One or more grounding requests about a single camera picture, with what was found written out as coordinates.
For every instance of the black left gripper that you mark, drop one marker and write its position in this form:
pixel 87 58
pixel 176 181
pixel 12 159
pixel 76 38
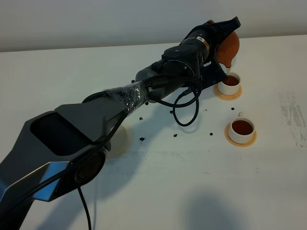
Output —
pixel 195 50

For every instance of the brown clay teapot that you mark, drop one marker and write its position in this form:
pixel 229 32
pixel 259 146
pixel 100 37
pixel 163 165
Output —
pixel 227 50

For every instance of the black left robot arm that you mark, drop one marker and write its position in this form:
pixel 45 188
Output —
pixel 61 150

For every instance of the beige round teapot coaster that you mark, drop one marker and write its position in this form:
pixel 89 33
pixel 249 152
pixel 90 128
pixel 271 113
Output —
pixel 119 143

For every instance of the far white teacup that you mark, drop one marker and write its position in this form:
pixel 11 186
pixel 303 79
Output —
pixel 230 85

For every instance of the white teacup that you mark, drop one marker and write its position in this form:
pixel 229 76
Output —
pixel 230 85
pixel 241 129

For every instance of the far orange cup coaster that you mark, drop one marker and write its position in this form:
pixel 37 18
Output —
pixel 227 97

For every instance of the orange cup coaster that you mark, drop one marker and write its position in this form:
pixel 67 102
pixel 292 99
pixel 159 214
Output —
pixel 249 143
pixel 227 97

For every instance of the near white teacup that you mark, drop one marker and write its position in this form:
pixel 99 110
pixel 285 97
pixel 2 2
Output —
pixel 241 129

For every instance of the near orange cup coaster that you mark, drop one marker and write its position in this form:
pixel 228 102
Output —
pixel 249 143

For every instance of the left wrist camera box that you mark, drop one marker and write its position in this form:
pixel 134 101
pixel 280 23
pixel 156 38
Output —
pixel 212 74

